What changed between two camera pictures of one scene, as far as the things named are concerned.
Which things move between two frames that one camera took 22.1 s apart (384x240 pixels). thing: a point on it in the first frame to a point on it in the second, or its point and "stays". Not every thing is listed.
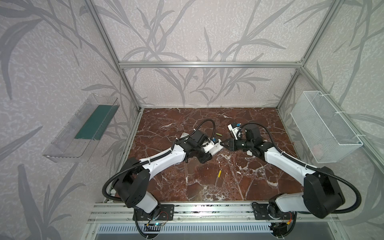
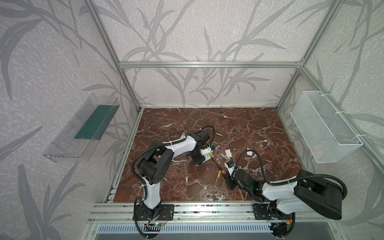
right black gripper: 235,144 to 233,181
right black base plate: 269,212 stays
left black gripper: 205,154 stays
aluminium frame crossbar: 210,65 stays
